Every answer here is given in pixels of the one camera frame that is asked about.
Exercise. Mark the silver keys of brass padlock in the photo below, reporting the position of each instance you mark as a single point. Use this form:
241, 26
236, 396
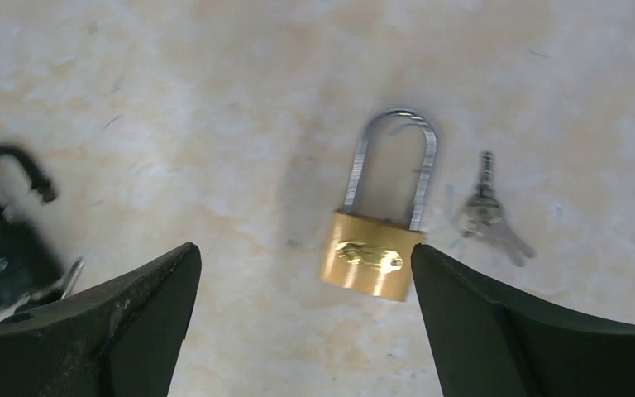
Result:
482, 216

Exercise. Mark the black-headed keys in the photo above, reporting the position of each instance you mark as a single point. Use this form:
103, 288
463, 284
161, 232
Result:
49, 290

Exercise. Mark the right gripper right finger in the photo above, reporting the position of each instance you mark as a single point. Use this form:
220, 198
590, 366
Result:
491, 339

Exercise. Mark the long-shackle brass padlock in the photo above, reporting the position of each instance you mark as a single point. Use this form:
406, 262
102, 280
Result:
370, 255

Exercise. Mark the black Kaijing padlock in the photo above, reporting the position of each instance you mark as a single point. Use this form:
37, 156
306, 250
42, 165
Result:
40, 182

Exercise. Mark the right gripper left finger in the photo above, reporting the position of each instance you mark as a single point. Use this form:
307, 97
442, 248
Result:
119, 338

